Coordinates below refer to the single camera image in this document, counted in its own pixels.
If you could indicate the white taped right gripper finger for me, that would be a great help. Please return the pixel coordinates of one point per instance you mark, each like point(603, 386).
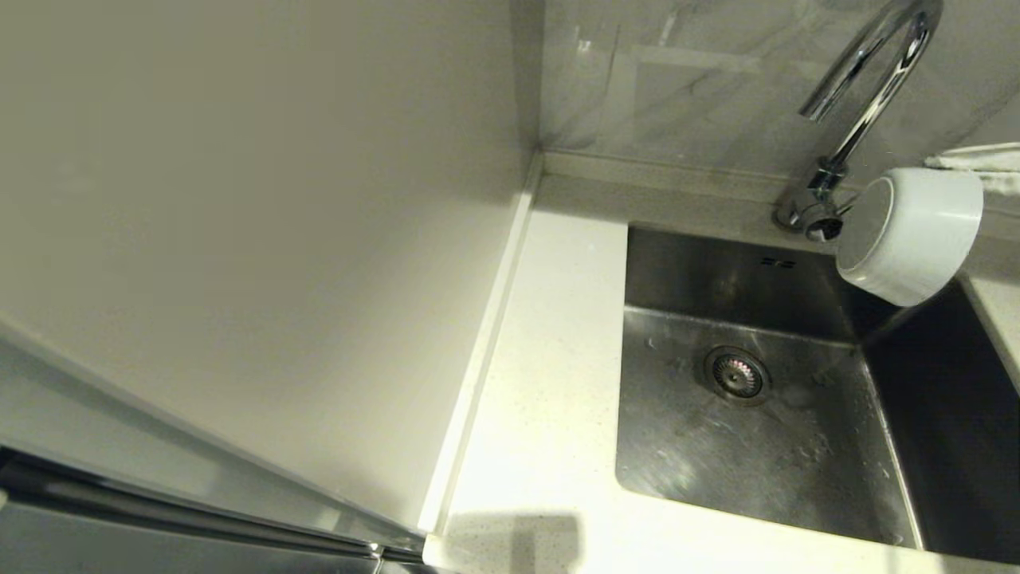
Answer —
point(1002, 183)
point(976, 158)

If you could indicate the chrome gooseneck faucet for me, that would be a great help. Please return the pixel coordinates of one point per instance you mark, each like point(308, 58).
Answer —
point(829, 187)

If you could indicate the stainless steel sink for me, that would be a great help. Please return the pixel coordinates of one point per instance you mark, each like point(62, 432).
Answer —
point(685, 462)

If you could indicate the round metal drain strainer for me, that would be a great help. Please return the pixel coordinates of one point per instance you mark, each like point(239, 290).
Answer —
point(736, 373)

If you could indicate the white edge trim strip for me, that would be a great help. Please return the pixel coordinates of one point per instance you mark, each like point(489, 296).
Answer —
point(478, 359)

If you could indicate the tall white cabinet panel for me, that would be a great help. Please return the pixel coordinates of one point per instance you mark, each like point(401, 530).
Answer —
point(239, 239)

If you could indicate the grey glossy appliance door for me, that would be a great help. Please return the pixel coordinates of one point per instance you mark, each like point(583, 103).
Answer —
point(64, 550)

